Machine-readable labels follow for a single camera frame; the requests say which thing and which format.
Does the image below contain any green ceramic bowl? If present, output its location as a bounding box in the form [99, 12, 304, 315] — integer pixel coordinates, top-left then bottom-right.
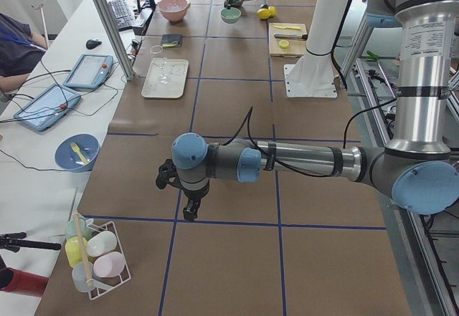
[220, 7, 241, 24]

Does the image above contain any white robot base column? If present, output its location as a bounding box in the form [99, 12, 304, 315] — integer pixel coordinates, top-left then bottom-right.
[285, 0, 352, 98]

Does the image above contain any metal ice scoop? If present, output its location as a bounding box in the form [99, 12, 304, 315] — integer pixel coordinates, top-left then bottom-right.
[229, 0, 255, 8]

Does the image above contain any pink bowl of ice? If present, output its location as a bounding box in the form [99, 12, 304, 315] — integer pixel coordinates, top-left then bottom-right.
[158, 0, 190, 22]

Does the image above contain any blue bowl with fork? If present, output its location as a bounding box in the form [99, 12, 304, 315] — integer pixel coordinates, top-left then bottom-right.
[55, 133, 100, 173]

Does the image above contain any yellow lemon upper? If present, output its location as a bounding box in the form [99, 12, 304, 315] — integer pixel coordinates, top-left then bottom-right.
[257, 8, 271, 20]

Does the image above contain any yellow lemon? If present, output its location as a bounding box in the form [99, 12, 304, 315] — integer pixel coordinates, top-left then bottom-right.
[257, 8, 271, 20]
[265, 6, 276, 19]

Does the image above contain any yellow lemon lower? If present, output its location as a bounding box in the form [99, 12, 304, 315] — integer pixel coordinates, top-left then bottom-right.
[265, 6, 276, 19]

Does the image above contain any yellow plastic knife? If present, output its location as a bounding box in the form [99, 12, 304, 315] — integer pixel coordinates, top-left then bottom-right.
[274, 25, 302, 30]

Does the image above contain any wooden cutting board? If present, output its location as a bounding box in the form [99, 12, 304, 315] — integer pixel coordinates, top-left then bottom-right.
[268, 23, 308, 57]

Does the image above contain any lemon slice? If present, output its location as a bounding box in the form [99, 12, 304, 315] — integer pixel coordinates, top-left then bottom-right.
[278, 39, 290, 49]

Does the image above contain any grey folded cloth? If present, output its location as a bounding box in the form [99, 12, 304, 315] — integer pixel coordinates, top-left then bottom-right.
[160, 34, 183, 48]

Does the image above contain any white cup in rack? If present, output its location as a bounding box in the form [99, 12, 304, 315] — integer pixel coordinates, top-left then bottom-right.
[86, 231, 118, 257]

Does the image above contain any cream bear tray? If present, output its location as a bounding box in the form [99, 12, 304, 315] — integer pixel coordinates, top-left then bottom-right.
[141, 58, 189, 99]

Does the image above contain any clear wine glass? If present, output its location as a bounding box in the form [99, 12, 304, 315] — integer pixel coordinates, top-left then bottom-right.
[150, 44, 170, 84]

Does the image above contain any black keyboard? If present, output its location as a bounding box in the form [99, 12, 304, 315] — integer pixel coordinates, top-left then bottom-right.
[108, 0, 136, 32]

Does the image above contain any white cup rack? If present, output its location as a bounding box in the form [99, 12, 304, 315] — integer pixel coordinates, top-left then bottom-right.
[65, 212, 131, 300]

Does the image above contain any pale yellow cup in rack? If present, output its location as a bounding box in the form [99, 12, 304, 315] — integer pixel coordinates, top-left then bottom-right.
[65, 236, 82, 268]

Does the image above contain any far blue teach pendant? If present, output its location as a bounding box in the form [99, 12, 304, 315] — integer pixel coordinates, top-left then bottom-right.
[63, 54, 114, 90]

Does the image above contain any blue teach pendant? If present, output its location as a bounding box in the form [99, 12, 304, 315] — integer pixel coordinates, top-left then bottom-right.
[14, 84, 81, 132]
[63, 54, 114, 90]

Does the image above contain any near blue teach pendant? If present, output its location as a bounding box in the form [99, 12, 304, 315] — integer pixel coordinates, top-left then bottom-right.
[14, 84, 81, 132]

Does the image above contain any black computer mouse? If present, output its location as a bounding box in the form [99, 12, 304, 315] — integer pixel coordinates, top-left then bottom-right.
[85, 39, 102, 50]

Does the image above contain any black tripod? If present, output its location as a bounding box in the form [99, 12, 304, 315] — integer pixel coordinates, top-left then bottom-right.
[1, 232, 62, 253]

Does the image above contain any seated person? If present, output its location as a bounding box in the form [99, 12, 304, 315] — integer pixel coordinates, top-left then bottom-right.
[1, 14, 47, 93]

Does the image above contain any silver black knife handle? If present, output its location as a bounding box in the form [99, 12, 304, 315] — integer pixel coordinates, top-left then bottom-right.
[273, 33, 308, 41]

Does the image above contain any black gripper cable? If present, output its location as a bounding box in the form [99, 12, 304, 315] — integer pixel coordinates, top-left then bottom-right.
[218, 106, 399, 179]

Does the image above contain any aluminium frame post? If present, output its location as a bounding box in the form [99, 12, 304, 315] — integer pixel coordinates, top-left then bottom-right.
[93, 0, 135, 81]

